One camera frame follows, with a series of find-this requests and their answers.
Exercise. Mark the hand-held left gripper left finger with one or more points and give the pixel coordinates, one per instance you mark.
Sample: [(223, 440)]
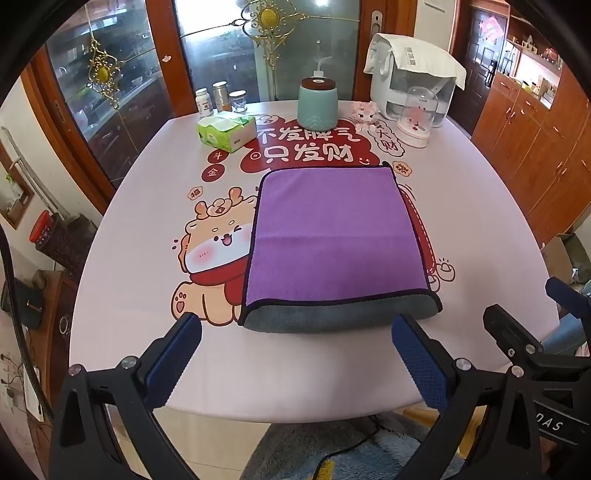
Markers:
[(173, 355)]

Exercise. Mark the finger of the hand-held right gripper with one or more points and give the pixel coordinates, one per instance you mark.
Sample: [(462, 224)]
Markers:
[(567, 295), (510, 330)]

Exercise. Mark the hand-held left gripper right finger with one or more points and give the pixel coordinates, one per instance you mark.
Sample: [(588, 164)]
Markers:
[(418, 357)]

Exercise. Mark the purple and grey towel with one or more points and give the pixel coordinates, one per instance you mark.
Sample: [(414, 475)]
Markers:
[(332, 240)]

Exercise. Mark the cardboard box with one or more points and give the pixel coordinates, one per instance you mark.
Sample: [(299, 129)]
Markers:
[(561, 258)]

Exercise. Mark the brown wooden side cabinet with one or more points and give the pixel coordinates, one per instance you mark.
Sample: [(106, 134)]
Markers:
[(51, 323)]

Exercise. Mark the dark woven stool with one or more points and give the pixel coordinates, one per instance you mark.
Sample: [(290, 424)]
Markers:
[(69, 244)]

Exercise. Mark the blue fluffy rug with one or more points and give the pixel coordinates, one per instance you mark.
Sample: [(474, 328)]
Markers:
[(295, 447)]

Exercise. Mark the white power strip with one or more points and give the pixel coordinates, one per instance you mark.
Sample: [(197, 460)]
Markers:
[(21, 392)]

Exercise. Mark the pink printed tablecloth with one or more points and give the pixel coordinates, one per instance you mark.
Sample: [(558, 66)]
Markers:
[(152, 194)]

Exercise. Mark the red lidded container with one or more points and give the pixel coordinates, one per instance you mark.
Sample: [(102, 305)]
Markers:
[(41, 226)]

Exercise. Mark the green tissue box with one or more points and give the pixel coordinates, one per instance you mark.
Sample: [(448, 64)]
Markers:
[(226, 131)]

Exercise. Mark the glass dome ornament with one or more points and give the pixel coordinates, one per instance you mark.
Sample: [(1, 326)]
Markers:
[(418, 115)]

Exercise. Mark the dark wooden door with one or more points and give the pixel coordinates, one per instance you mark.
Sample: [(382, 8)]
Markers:
[(478, 64)]

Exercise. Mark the pink dragon figurine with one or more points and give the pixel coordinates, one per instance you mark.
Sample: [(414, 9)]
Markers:
[(366, 113)]

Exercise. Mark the white pill bottle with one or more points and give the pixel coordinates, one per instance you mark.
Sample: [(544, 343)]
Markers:
[(204, 104)]

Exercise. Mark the glass sliding door gold ornament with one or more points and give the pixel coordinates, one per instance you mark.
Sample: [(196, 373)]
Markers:
[(106, 106), (217, 46)]

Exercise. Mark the white water dispenser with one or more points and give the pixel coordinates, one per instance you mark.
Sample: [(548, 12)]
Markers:
[(392, 99)]

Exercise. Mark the small clear glass jar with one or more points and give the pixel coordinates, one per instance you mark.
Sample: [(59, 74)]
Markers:
[(238, 102)]

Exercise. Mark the glass jar with orange contents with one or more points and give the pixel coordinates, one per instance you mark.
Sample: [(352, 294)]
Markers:
[(220, 97)]

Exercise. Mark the teal humidifier wooden lid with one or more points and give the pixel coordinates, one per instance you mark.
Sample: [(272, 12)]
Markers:
[(317, 104)]

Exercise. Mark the white cover cloth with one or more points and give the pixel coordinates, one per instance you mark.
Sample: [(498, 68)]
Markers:
[(415, 55)]

